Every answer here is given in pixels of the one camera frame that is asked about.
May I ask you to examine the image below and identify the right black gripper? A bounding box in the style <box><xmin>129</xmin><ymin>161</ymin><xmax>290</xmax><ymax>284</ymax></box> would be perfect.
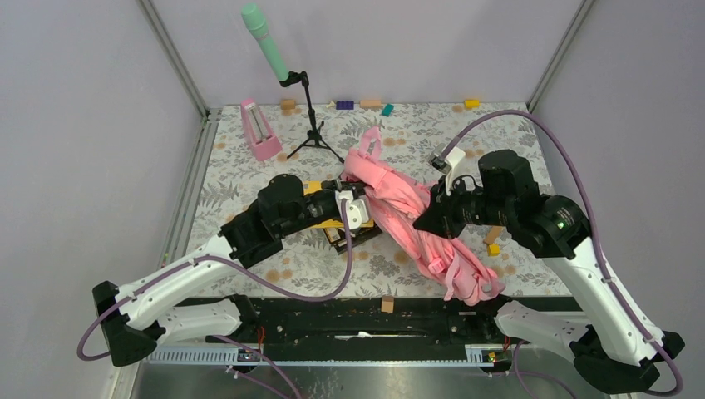
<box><xmin>413</xmin><ymin>173</ymin><xmax>514</xmax><ymax>239</ymax></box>

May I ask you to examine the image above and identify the yellow book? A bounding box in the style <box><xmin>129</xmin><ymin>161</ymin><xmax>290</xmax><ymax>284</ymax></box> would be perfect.
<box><xmin>303</xmin><ymin>180</ymin><xmax>375</xmax><ymax>229</ymax></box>

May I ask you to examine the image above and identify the black paperback book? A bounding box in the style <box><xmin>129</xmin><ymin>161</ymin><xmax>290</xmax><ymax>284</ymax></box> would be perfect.
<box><xmin>323</xmin><ymin>225</ymin><xmax>382</xmax><ymax>254</ymax></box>

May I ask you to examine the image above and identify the pink school backpack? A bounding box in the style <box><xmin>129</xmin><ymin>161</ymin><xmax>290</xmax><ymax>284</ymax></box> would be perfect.
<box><xmin>342</xmin><ymin>126</ymin><xmax>505</xmax><ymax>306</ymax></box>

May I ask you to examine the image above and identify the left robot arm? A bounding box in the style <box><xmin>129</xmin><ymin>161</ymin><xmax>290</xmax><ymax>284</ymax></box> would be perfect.
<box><xmin>89</xmin><ymin>174</ymin><xmax>370</xmax><ymax>367</ymax></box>

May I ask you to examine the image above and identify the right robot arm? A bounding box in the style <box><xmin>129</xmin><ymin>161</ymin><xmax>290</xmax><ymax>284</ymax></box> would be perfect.
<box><xmin>413</xmin><ymin>150</ymin><xmax>684</xmax><ymax>394</ymax></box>

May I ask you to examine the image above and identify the tan block near backpack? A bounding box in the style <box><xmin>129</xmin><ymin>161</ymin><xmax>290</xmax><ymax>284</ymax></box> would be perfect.
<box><xmin>483</xmin><ymin>226</ymin><xmax>505</xmax><ymax>245</ymax></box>

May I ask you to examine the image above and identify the yellow block near backpack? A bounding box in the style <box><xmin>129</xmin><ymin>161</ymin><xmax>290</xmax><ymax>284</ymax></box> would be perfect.
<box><xmin>486</xmin><ymin>244</ymin><xmax>501</xmax><ymax>257</ymax></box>

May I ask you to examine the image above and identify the black microphone tripod stand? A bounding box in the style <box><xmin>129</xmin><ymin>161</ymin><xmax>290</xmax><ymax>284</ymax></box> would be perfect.
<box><xmin>279</xmin><ymin>71</ymin><xmax>344</xmax><ymax>164</ymax></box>

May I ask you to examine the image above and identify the pink metronome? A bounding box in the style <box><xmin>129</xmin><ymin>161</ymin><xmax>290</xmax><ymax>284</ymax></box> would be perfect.
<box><xmin>240</xmin><ymin>99</ymin><xmax>283</xmax><ymax>161</ymax></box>

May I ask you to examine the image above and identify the purple toy block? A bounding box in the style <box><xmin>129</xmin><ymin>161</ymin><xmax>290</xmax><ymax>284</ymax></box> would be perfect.
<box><xmin>335</xmin><ymin>101</ymin><xmax>355</xmax><ymax>111</ymax></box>

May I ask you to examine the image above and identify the wooden block on base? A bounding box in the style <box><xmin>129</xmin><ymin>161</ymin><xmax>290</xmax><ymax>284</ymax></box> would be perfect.
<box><xmin>380</xmin><ymin>295</ymin><xmax>395</xmax><ymax>314</ymax></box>

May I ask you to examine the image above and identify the long tan wooden block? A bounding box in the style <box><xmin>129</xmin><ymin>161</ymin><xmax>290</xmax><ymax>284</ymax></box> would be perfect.
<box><xmin>359</xmin><ymin>99</ymin><xmax>383</xmax><ymax>109</ymax></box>

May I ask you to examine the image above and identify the yellow toy block rear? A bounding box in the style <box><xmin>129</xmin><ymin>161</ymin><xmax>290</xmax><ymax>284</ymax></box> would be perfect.
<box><xmin>464</xmin><ymin>99</ymin><xmax>481</xmax><ymax>110</ymax></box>

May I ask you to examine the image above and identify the teal toy block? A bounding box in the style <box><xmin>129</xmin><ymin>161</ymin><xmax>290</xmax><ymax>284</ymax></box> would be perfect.
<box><xmin>381</xmin><ymin>104</ymin><xmax>394</xmax><ymax>117</ymax></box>

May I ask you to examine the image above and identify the mint green microphone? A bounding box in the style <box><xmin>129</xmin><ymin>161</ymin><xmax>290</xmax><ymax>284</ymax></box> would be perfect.
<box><xmin>241</xmin><ymin>3</ymin><xmax>289</xmax><ymax>87</ymax></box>

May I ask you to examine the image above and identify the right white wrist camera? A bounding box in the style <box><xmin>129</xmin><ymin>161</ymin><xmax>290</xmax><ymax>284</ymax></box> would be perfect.
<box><xmin>428</xmin><ymin>145</ymin><xmax>466</xmax><ymax>196</ymax></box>

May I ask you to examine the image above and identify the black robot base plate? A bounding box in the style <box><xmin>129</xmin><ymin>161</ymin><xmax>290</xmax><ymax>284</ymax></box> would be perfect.
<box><xmin>229</xmin><ymin>295</ymin><xmax>510</xmax><ymax>362</ymax></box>

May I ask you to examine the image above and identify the grey slotted cable duct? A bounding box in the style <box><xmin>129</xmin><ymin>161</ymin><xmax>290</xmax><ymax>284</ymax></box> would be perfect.
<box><xmin>145</xmin><ymin>344</ymin><xmax>513</xmax><ymax>368</ymax></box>

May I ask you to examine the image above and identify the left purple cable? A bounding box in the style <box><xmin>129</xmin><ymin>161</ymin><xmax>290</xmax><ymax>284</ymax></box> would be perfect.
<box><xmin>76</xmin><ymin>198</ymin><xmax>355</xmax><ymax>363</ymax></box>

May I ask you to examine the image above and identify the purple cable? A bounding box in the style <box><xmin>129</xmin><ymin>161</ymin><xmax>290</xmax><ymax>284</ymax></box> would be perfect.
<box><xmin>76</xmin><ymin>198</ymin><xmax>355</xmax><ymax>363</ymax></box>
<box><xmin>440</xmin><ymin>109</ymin><xmax>684</xmax><ymax>397</ymax></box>

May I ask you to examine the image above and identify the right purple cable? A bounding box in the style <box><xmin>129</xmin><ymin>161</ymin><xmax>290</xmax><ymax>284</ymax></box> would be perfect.
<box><xmin>440</xmin><ymin>109</ymin><xmax>684</xmax><ymax>397</ymax></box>

